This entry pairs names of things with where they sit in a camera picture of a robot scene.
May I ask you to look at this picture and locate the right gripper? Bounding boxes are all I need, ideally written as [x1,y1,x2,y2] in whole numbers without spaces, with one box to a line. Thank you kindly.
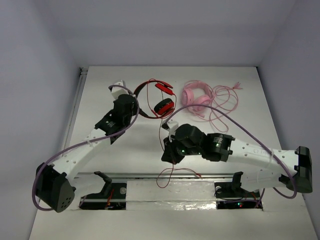
[161,133,202,164]

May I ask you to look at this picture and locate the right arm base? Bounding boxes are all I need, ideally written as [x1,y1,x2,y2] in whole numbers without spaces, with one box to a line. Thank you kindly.
[213,171,264,210]

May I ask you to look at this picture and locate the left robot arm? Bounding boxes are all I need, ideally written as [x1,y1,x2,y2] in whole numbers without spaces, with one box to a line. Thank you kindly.
[31,93,140,213]

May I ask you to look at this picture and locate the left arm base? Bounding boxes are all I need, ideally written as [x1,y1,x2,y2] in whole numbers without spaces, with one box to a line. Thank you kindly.
[79,171,127,211]

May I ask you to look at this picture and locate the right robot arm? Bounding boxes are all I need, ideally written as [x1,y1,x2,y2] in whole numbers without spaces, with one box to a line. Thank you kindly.
[161,122,313,197]

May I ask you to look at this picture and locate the pink headphones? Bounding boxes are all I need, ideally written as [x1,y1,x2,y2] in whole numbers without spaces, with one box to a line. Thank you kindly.
[181,80,214,118]

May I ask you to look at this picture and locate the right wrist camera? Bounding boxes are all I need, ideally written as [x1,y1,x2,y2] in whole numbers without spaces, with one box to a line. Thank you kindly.
[161,119,179,142]

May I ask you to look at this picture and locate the pink headphone cable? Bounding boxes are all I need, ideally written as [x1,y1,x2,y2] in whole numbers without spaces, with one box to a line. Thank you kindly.
[192,81,243,133]

